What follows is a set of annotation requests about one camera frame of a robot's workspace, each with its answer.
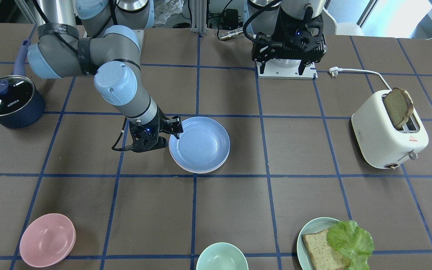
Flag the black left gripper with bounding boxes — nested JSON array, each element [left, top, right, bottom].
[[252, 6, 326, 76]]

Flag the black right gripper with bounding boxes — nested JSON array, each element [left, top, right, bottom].
[[127, 108, 183, 153]]

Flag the blue plate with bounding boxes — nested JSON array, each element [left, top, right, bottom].
[[169, 117, 230, 163]]

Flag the pink plate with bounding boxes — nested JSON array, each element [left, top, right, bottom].
[[173, 156, 228, 173]]

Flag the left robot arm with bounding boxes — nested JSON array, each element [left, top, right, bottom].
[[242, 0, 326, 78]]

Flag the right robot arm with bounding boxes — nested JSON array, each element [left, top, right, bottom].
[[28, 0, 183, 153]]

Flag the white chair back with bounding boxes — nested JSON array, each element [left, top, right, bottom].
[[321, 7, 365, 36]]

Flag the bread slice in toaster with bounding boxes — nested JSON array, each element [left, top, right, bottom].
[[383, 87, 414, 130]]

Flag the white toaster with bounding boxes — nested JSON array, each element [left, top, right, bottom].
[[350, 90, 429, 169]]

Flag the green bowl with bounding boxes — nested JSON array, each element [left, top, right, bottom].
[[195, 242, 249, 270]]

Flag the green plate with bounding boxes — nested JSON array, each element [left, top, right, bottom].
[[295, 217, 339, 270]]

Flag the pink bowl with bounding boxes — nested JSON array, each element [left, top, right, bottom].
[[19, 213, 77, 268]]

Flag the dark blue cooking pot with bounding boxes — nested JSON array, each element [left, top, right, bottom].
[[0, 39, 46, 129]]

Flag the green lettuce leaf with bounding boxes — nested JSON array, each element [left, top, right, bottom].
[[326, 220, 374, 270]]

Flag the brown bread slice on plate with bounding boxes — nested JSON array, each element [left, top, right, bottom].
[[302, 229, 350, 270]]

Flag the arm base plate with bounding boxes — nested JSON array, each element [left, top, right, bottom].
[[256, 58, 318, 80]]

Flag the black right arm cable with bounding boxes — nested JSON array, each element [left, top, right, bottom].
[[111, 120, 134, 152]]

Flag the white toaster power cable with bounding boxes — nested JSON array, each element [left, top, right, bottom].
[[329, 67, 392, 90]]

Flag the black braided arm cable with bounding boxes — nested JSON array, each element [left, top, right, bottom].
[[242, 0, 282, 44]]

